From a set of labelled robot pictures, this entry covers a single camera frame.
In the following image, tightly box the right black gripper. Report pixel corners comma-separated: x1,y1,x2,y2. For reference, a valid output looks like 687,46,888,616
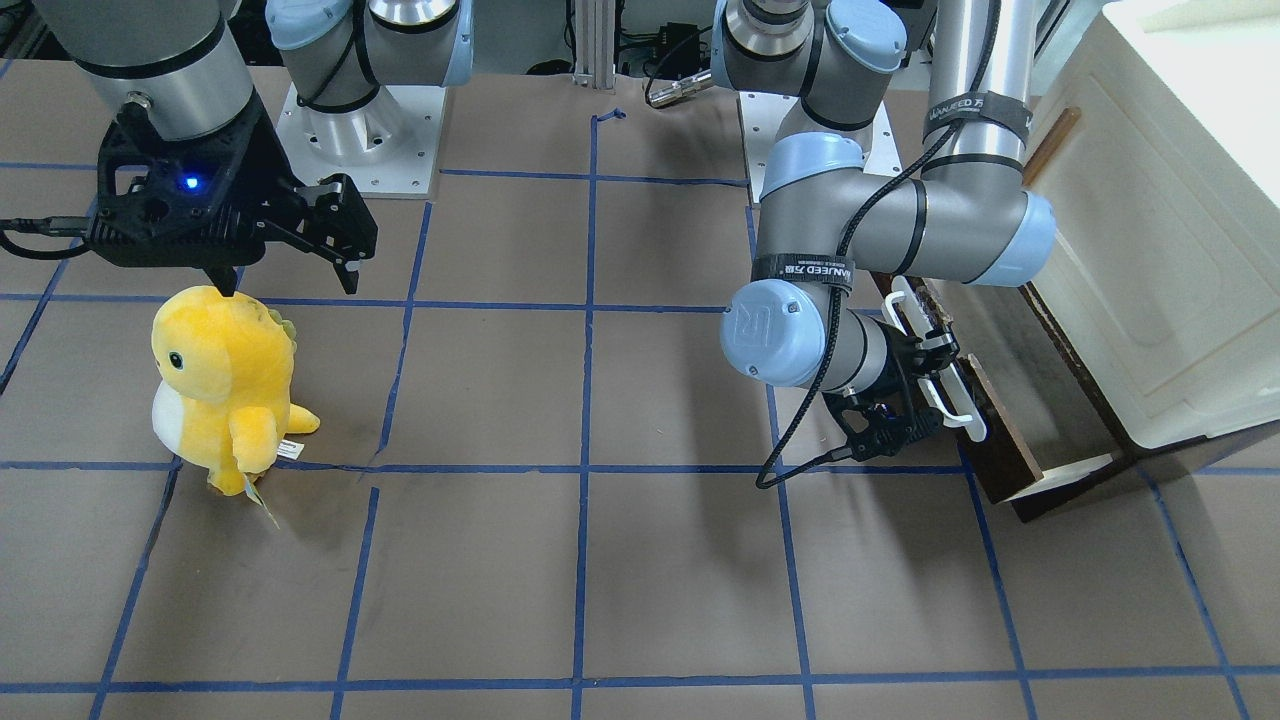
84,94,378,299

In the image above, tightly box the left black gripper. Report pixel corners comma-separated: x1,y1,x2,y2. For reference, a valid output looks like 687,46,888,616
826,325,943,462

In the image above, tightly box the white drawer handle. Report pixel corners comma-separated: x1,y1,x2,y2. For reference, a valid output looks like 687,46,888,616
883,275,988,442

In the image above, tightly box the dark brown wooden drawer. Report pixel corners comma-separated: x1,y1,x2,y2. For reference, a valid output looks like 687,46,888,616
910,278,1108,506

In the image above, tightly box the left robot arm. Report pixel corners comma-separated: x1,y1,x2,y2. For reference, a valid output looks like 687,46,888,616
710,1,1056,459

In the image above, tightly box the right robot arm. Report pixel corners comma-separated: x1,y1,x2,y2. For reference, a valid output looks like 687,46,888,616
4,1,474,295

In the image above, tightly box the yellow plush dinosaur toy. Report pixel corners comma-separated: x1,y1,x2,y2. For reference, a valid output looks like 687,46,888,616
150,284,320,503

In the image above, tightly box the wooden stick on box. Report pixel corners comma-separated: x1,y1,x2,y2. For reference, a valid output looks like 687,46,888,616
1023,106,1082,187

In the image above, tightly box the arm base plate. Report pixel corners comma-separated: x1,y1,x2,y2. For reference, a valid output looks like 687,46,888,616
739,92,902,205
276,86,448,199

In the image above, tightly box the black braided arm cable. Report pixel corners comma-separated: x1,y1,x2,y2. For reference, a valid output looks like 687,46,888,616
755,0,1004,491

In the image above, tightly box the aluminium frame post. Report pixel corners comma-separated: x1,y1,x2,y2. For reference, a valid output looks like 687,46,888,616
572,0,618,94

